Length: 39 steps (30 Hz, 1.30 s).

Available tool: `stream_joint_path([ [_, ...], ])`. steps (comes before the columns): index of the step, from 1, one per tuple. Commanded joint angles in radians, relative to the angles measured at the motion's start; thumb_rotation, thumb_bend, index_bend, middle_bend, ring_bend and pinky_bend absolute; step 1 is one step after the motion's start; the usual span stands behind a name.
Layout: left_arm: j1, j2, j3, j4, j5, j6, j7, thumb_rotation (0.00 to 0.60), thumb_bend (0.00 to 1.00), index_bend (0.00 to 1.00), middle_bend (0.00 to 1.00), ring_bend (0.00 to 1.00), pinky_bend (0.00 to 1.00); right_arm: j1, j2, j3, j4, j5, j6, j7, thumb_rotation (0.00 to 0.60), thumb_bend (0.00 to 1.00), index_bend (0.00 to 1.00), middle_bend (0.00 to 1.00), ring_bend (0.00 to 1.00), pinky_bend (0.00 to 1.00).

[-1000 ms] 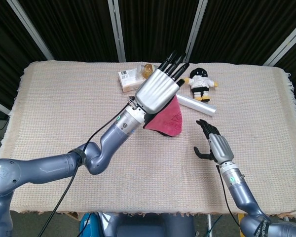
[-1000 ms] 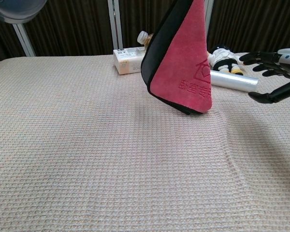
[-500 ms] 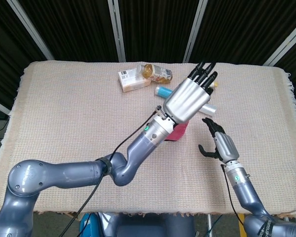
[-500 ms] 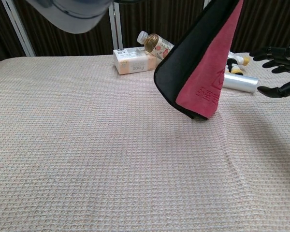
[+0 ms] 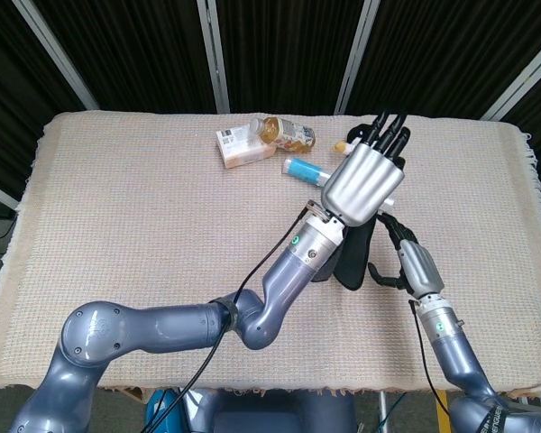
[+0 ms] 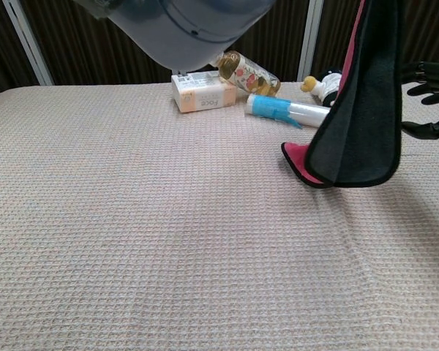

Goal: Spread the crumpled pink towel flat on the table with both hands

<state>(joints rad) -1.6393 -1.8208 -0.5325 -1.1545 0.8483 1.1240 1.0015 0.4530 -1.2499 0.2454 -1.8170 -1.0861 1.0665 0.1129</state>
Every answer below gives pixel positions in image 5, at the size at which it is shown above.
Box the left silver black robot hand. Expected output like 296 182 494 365
320 112 411 226

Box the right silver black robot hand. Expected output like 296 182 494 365
368 214 446 301

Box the pink and black cloth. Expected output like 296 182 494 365
310 215 381 292

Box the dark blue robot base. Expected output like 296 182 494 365
187 390 360 433

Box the beige cloth-covered table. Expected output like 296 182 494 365
0 110 541 399

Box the black white plush toy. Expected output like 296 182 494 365
334 121 379 157

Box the clear bag roll blue label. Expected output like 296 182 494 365
282 155 397 212

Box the yellow tea plastic bottle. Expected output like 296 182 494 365
249 115 317 152

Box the orange white tissue box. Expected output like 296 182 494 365
215 124 276 170

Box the white metal table leg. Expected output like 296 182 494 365
378 392 390 433

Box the black pleated curtain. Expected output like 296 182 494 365
0 0 541 213

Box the bright blue plastic object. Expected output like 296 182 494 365
144 388 187 433

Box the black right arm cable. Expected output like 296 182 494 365
408 299 445 401

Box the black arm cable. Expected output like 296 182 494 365
408 299 445 401
151 203 316 433

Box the grey metal frame post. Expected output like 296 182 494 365
0 177 20 211
11 0 99 112
333 0 381 115
196 0 232 115
480 42 541 122

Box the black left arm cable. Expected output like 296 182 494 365
151 203 316 433

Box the black velcro cable strap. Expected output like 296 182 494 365
475 391 509 433
219 295 241 334

